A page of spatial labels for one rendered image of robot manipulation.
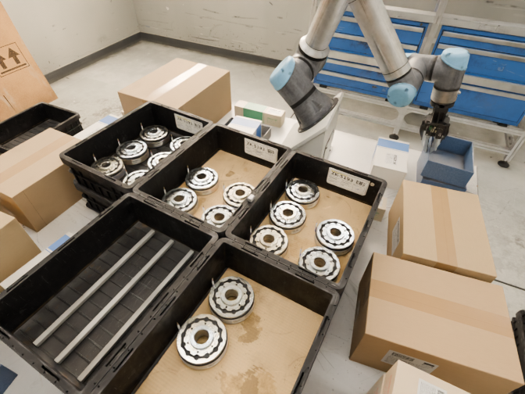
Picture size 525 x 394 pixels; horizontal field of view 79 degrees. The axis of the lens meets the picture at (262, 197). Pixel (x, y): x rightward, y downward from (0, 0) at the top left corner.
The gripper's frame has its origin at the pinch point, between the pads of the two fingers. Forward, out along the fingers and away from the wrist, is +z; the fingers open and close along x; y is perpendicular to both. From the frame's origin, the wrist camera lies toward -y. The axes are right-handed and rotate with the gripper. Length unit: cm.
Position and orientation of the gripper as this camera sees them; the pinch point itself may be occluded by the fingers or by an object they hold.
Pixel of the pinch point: (428, 148)
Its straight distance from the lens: 135.0
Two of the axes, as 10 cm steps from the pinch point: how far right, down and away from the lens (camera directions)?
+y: -4.3, 6.3, -6.5
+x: 9.0, 2.2, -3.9
